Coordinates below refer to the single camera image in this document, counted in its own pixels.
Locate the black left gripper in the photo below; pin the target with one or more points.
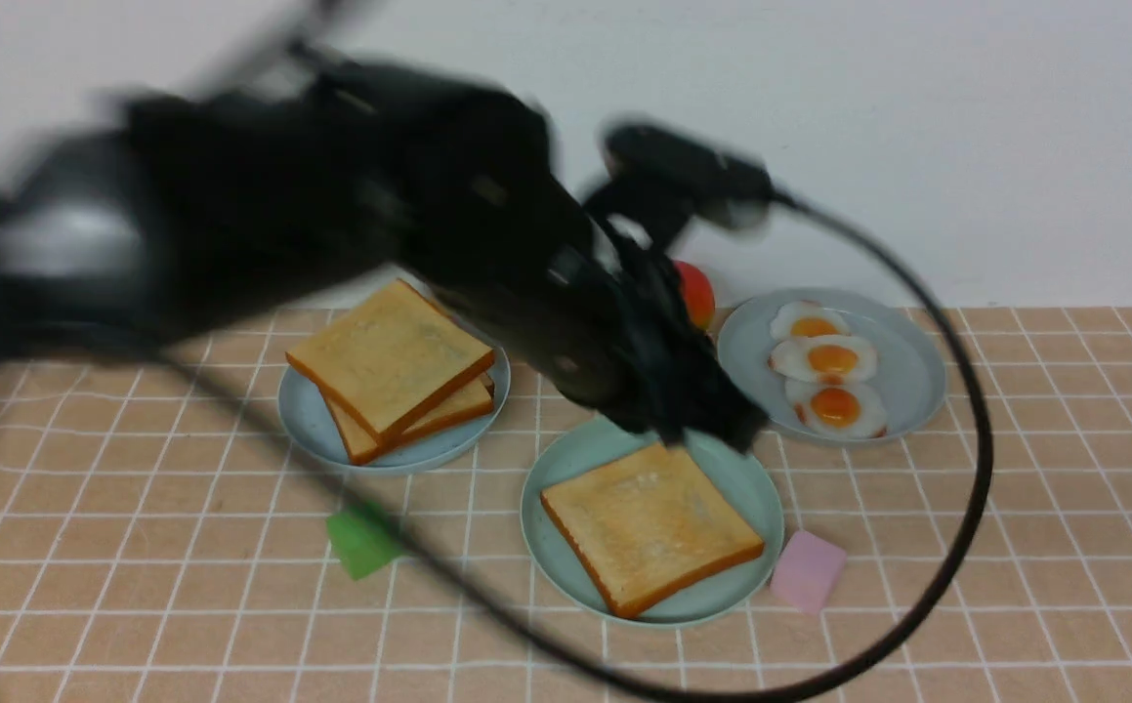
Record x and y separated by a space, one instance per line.
514 255

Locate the fried egg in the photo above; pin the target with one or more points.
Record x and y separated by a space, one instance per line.
829 360
807 319
852 412

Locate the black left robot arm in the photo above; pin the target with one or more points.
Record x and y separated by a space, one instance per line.
191 215

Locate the teal center plate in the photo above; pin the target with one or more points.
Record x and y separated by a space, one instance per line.
741 479

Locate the red pomegranate fruit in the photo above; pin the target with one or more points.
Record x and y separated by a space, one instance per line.
698 294

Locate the blue-grey egg plate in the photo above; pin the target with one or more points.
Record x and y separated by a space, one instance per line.
911 375

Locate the pink cube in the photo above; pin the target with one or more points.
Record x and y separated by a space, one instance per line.
807 572

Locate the green cube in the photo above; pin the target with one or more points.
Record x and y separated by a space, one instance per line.
358 541

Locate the blue-grey bread plate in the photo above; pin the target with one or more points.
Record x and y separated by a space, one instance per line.
305 416

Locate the checkered beige tablecloth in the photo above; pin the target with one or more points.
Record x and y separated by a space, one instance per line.
151 550

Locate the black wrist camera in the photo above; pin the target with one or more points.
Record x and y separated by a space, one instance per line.
661 179

